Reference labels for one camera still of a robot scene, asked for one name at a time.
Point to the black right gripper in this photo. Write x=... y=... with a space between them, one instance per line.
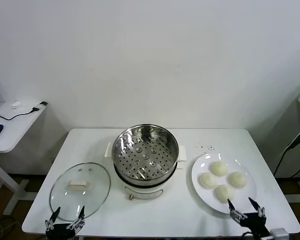
x=255 y=222

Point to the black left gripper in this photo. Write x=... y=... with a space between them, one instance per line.
x=57 y=232

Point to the white steamed baozi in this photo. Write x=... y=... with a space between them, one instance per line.
x=218 y=168
x=237 y=179
x=223 y=193
x=208 y=180

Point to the stainless steel steamer basket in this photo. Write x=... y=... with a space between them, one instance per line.
x=145 y=160

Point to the white round plate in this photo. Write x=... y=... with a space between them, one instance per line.
x=206 y=198

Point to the white electric cooker pot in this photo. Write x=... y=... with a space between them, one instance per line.
x=142 y=192

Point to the white side desk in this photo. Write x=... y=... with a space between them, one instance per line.
x=15 y=131

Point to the black and silver adapter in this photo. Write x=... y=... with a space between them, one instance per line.
x=41 y=104

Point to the small white crumpled object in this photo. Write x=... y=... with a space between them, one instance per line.
x=16 y=105

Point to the grey right wrist camera module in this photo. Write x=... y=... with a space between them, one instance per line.
x=279 y=233

